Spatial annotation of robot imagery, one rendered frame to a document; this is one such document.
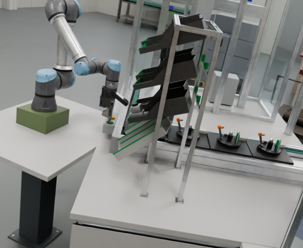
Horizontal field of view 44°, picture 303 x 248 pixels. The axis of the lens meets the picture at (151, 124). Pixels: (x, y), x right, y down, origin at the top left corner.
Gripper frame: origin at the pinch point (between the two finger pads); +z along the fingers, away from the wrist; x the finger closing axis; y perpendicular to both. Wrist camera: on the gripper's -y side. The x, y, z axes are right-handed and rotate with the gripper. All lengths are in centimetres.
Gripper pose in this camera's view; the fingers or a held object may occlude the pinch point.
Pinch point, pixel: (110, 119)
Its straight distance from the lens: 223.3
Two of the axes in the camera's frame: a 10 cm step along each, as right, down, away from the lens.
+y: -9.8, -1.7, -0.3
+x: -0.4, 3.8, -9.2
